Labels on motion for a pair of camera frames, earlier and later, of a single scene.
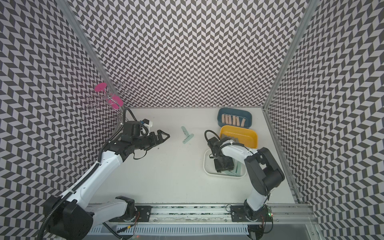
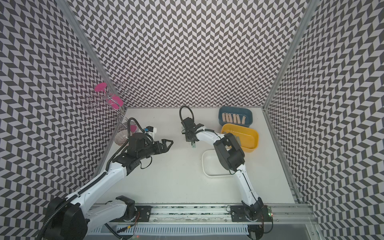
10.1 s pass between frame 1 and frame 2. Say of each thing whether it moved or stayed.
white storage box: stayed
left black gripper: moved
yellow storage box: stayed
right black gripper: moved
